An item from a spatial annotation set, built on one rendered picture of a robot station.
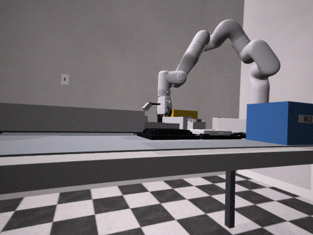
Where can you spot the blue open-top bin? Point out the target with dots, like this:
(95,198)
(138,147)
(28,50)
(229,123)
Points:
(286,123)

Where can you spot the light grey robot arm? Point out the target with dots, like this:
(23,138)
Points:
(258,51)

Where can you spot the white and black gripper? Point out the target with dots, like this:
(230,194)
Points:
(165,107)

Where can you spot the yellow open-top box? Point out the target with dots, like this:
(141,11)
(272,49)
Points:
(185,113)

